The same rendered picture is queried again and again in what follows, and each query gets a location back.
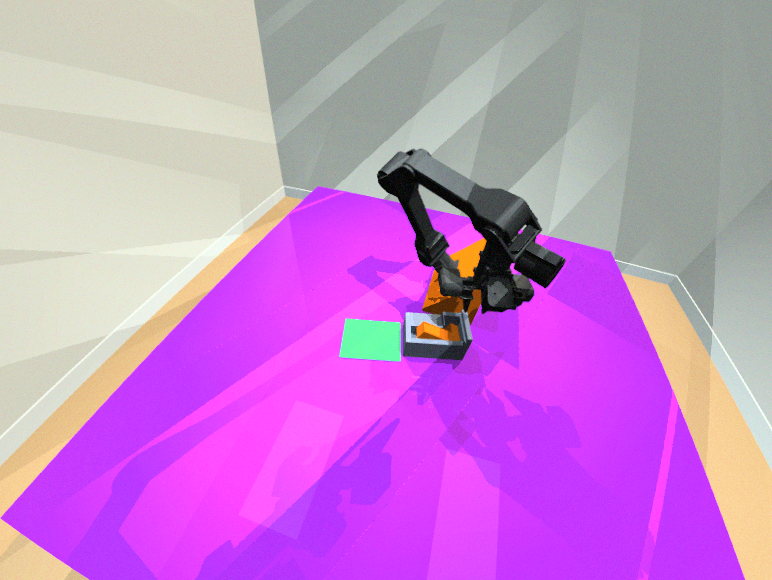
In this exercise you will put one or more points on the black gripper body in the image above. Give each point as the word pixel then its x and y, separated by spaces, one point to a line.
pixel 452 284

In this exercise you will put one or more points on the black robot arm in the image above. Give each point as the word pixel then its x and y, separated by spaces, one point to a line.
pixel 496 214

